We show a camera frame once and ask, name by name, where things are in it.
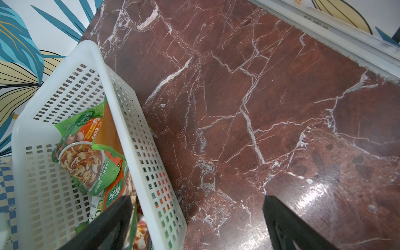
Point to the green noodle condiment packet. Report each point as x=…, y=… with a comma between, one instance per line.
x=89, y=149

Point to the blue checkered paper bag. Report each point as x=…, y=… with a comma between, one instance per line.
x=9, y=230

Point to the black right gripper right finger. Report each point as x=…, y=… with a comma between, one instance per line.
x=287, y=231

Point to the white plastic basket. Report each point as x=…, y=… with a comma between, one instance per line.
x=49, y=204

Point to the green soup condiment packet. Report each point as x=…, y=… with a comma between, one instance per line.
x=138, y=235

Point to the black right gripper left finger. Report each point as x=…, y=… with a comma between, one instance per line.
x=108, y=231

